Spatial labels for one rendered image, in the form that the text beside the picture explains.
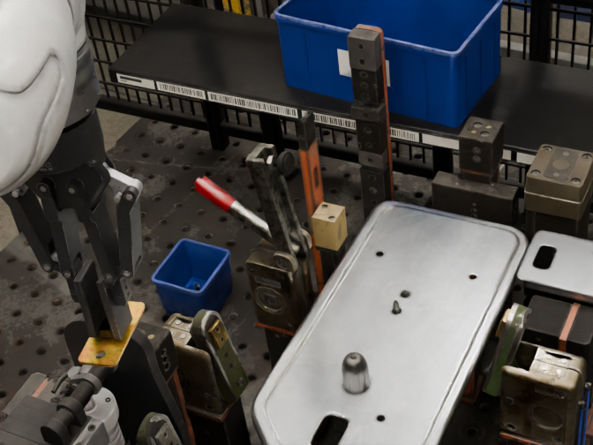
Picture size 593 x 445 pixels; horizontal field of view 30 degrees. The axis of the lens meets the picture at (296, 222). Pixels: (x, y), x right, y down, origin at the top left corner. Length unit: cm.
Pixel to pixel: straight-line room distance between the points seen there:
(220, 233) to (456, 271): 66
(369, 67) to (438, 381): 47
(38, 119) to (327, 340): 79
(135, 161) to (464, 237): 90
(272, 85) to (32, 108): 114
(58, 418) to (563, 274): 67
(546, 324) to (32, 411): 64
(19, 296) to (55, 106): 135
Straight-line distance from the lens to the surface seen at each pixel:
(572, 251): 149
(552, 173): 151
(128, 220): 93
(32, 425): 117
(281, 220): 136
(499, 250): 148
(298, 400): 132
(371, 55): 154
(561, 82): 173
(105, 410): 123
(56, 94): 67
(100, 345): 103
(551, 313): 143
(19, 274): 204
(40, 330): 192
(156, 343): 125
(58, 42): 69
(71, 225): 97
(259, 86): 176
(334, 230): 145
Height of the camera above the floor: 202
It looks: 41 degrees down
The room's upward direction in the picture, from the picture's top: 8 degrees counter-clockwise
